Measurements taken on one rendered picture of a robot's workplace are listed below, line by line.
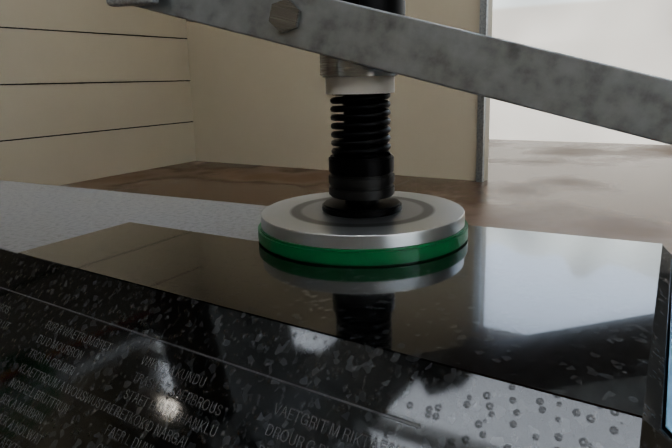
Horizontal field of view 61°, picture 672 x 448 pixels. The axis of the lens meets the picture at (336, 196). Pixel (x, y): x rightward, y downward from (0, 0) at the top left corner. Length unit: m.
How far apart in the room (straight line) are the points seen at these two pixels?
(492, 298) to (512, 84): 0.19
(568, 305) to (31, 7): 6.04
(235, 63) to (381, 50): 6.41
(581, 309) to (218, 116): 6.81
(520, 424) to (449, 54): 0.31
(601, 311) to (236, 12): 0.40
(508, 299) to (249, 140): 6.47
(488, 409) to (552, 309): 0.12
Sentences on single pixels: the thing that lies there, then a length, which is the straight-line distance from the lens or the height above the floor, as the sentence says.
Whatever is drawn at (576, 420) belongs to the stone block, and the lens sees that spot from 0.33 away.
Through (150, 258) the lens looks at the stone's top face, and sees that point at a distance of 0.58.
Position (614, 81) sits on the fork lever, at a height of 0.96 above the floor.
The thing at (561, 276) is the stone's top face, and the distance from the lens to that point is 0.51.
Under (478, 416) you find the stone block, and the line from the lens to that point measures 0.34.
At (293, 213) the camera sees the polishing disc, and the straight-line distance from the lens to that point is 0.60.
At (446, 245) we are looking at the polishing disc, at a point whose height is 0.81.
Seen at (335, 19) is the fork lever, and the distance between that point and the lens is 0.54.
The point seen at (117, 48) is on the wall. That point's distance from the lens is 6.78.
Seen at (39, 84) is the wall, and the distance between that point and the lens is 6.23.
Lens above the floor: 0.97
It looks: 11 degrees down
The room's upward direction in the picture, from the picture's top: 1 degrees counter-clockwise
